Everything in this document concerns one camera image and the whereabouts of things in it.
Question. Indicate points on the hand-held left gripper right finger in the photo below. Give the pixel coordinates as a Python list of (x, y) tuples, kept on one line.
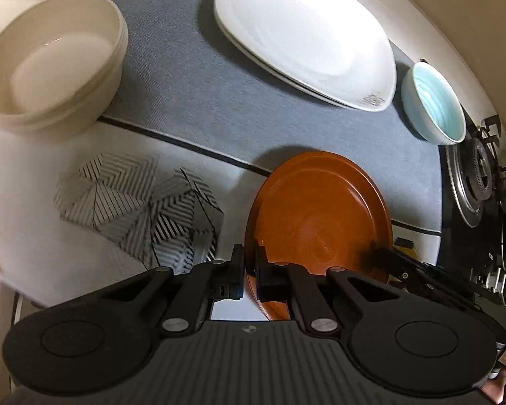
[(263, 279)]

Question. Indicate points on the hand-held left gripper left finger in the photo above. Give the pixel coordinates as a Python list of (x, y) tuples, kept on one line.
[(238, 276)]

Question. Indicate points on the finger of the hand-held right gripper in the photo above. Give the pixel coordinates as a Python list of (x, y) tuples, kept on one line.
[(409, 268)]

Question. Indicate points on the brown round plate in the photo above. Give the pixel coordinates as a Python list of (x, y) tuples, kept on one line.
[(320, 219)]

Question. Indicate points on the black gas stove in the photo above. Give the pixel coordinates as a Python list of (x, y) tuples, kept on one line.
[(468, 228)]

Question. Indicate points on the metal stove burner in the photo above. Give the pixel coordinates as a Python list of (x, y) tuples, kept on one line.
[(474, 177)]

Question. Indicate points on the light blue bowl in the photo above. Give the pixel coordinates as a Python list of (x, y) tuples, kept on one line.
[(436, 101)]

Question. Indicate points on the grey and white patterned mat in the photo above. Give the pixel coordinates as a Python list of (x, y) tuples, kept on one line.
[(185, 93)]

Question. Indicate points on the white floral oval plate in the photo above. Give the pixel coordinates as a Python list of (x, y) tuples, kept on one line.
[(303, 33), (257, 61)]

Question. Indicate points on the beige plastic bowl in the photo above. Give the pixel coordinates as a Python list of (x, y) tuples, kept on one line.
[(55, 67)]

